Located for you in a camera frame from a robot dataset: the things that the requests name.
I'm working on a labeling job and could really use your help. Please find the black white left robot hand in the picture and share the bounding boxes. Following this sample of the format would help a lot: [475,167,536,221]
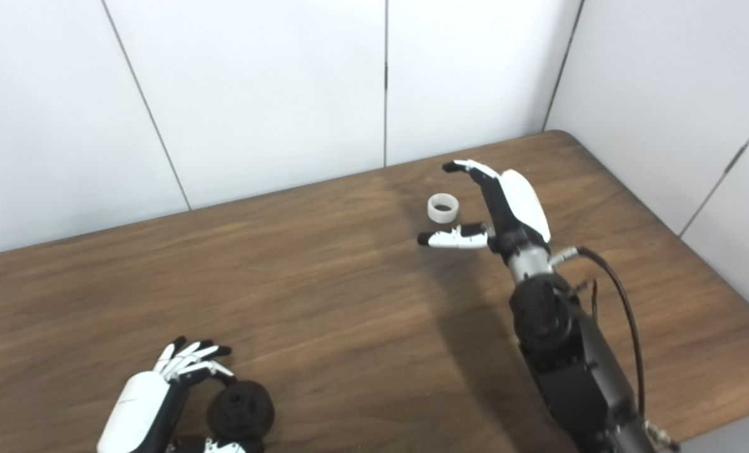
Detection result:
[96,337,249,453]

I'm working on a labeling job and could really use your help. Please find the round black part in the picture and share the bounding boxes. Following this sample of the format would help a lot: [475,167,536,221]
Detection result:
[206,380,275,441]

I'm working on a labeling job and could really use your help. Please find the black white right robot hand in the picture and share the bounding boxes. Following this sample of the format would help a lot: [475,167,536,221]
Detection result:
[417,159,552,265]

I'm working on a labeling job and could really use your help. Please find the white ring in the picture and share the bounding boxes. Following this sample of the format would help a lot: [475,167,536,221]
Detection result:
[427,193,461,225]

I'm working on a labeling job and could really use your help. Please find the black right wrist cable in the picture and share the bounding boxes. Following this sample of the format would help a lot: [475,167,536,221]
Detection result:
[549,246,646,421]

